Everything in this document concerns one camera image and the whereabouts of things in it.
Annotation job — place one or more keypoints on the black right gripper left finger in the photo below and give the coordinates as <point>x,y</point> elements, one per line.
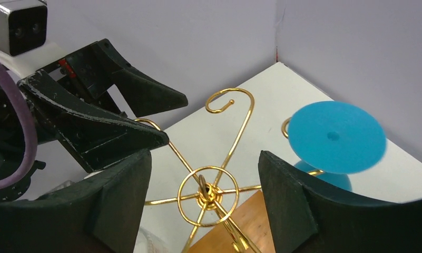
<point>99,214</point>

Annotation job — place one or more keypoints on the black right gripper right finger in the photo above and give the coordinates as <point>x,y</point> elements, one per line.
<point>307,214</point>

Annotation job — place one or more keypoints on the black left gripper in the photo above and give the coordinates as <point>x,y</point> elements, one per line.
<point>76,109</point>

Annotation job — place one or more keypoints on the gold spiral rack wooden base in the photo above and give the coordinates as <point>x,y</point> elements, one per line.
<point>215,190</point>

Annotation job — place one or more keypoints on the blue plastic goblet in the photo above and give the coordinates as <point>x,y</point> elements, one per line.
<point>334,139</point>

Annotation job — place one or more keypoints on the patterned clear glass goblet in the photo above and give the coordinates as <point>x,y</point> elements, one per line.
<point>147,242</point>

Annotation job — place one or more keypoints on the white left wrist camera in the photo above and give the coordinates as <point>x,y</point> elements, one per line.
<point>24,48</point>

